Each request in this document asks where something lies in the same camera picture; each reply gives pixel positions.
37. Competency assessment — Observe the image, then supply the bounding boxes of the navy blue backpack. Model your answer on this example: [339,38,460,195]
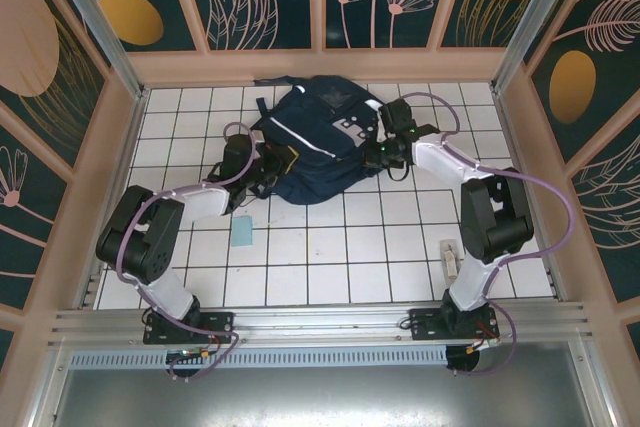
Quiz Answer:
[248,74,396,207]

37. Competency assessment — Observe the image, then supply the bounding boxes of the light blue paper note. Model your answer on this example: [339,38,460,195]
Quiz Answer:
[231,215,255,249]

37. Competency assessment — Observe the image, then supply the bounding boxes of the grey metal sheet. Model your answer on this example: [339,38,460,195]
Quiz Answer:
[47,341,609,427]

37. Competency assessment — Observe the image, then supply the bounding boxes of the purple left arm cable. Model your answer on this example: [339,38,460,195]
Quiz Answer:
[115,121,261,383]

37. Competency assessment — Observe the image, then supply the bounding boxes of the aluminium front mounting rail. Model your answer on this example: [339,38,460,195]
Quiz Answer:
[47,300,596,348]

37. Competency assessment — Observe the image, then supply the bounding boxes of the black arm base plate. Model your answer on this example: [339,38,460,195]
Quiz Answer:
[408,306,501,344]
[143,309,236,347]

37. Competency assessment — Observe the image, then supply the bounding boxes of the aluminium frame post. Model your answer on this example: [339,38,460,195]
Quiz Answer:
[42,0,149,101]
[492,0,586,94]

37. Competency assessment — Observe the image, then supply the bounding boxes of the wall panel small orange oval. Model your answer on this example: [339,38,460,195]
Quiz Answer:
[74,0,210,54]

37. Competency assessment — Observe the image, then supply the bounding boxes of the grey slotted cable duct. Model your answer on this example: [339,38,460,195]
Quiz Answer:
[69,345,449,369]

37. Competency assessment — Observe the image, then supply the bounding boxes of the wall panel orange oval feather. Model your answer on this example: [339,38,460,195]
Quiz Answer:
[522,0,640,168]

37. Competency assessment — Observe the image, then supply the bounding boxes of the small circuit board with wires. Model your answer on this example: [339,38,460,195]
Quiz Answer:
[166,345,221,364]

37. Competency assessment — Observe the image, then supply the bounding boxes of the orange power connector wires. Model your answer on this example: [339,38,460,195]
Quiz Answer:
[464,335,501,354]

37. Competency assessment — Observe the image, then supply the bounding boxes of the wall panel single pink flower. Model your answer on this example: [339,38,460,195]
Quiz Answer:
[0,96,76,321]

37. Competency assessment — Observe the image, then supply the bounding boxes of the wall panel pink leaves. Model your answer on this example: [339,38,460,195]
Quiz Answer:
[562,136,640,308]

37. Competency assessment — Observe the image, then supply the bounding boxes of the wall panel beige oval gold lines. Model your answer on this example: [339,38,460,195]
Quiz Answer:
[0,0,110,179]

